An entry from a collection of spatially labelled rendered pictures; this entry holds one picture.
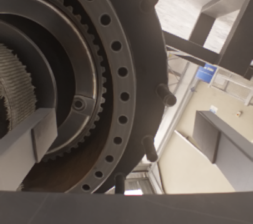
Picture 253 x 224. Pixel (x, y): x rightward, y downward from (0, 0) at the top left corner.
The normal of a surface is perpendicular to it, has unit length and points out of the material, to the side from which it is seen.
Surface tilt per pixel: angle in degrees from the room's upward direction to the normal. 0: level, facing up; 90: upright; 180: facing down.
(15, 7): 90
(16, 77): 131
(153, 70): 90
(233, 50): 90
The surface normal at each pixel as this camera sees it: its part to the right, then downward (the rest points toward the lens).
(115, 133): 0.02, 0.29
